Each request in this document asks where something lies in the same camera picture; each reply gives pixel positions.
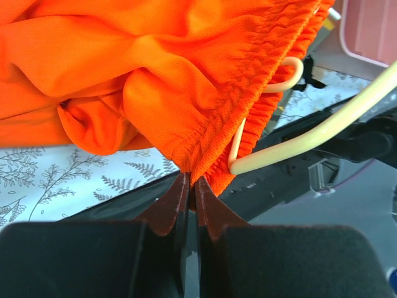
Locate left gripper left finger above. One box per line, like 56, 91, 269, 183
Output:
1, 173, 190, 297

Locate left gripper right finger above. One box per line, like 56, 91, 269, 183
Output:
194, 177, 393, 297

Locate orange mesh shorts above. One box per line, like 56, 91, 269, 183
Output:
1, 0, 333, 194

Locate yellow plastic hanger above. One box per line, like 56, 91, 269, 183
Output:
228, 62, 396, 175

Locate pink divided organizer tray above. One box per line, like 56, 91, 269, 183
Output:
339, 0, 396, 68

